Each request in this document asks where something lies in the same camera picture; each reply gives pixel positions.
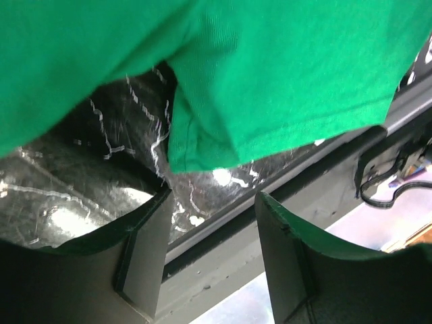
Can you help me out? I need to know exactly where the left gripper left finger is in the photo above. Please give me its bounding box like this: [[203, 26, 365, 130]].
[[33, 188, 173, 318]]

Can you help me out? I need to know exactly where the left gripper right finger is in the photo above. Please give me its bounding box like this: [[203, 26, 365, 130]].
[[254, 192, 431, 323]]

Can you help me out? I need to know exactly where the green t-shirt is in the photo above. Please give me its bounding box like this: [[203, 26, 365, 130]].
[[1, 1, 431, 173]]

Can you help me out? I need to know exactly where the black flat ribbon cable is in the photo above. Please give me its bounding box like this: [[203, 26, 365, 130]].
[[354, 148, 432, 209]]

